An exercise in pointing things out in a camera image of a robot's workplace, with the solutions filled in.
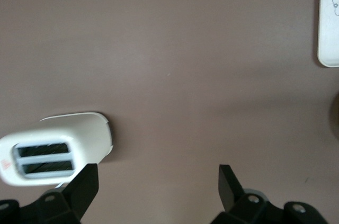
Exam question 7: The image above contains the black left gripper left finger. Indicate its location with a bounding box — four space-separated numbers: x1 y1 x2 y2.
0 163 100 224

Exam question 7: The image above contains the brown table cover mat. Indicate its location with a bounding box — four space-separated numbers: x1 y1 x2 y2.
0 0 339 224

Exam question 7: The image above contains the cream rabbit print tray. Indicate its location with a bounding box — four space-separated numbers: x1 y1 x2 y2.
317 0 339 69

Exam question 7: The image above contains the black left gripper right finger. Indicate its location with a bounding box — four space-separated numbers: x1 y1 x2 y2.
211 164 328 224

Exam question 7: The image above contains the cream two-slot toaster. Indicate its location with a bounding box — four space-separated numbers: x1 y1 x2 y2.
0 112 115 188

